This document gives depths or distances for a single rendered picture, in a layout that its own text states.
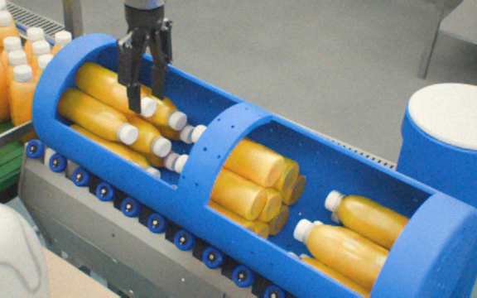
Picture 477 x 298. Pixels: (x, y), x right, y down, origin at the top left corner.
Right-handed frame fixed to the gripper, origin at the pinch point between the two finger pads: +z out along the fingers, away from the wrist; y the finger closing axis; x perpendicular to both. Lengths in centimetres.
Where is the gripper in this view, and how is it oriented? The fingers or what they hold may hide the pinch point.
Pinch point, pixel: (146, 92)
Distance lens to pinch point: 151.9
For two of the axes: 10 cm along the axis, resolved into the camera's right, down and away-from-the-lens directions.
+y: 6.1, -4.5, 6.5
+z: -0.6, 7.9, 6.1
